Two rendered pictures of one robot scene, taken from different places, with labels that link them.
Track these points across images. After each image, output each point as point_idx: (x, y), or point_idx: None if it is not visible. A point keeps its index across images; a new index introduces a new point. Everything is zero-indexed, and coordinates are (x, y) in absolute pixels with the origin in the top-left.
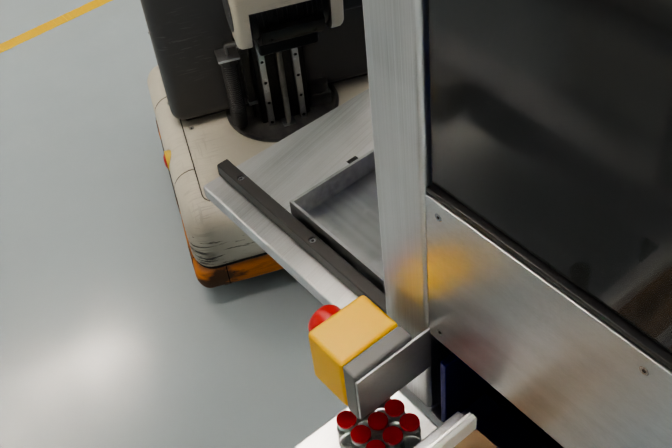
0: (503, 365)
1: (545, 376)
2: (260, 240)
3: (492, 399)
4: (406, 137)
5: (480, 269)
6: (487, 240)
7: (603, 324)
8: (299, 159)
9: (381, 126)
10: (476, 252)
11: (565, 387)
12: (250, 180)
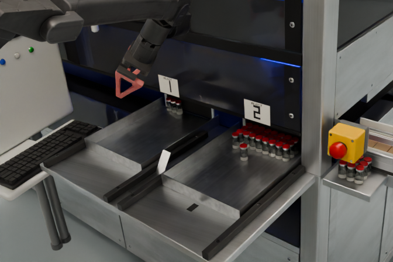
0: (352, 92)
1: (360, 75)
2: (256, 233)
3: None
4: (334, 35)
5: (348, 60)
6: (350, 44)
7: (370, 31)
8: (190, 229)
9: (328, 42)
10: (348, 54)
11: (364, 70)
12: (219, 235)
